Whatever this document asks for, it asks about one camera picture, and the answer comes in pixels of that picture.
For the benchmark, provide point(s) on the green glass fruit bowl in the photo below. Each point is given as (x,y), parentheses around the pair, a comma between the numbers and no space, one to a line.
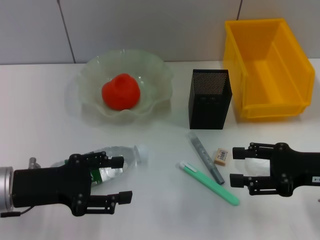
(155,75)

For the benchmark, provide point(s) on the tan eraser with barcode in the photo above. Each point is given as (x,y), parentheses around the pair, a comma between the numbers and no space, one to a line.
(221,156)

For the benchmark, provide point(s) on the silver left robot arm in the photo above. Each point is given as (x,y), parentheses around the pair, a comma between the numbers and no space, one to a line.
(5,188)

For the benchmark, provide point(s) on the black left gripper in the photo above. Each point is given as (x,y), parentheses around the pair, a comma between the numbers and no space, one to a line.
(50,187)

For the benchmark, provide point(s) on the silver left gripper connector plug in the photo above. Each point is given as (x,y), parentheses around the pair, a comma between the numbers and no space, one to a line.
(33,163)

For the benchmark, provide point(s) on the red-orange toy orange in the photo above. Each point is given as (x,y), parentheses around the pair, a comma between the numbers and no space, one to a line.
(121,91)

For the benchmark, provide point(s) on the white paper ball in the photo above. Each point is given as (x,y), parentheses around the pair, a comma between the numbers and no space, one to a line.
(257,167)

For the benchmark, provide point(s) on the black mesh pen holder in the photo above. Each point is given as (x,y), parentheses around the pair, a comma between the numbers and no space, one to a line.
(208,110)

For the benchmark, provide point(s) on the clear green-label water bottle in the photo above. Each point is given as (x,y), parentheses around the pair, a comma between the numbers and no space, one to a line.
(130,155)

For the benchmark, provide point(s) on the yellow plastic bin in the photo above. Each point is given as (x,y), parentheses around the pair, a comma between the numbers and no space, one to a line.
(272,82)

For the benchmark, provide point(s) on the mint green pen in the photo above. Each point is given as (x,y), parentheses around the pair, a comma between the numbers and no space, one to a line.
(207,183)

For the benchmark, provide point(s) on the grey marker pen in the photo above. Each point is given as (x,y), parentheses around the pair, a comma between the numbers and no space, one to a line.
(205,157)

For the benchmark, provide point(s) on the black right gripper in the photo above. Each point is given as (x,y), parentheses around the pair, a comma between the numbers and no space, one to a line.
(297,170)

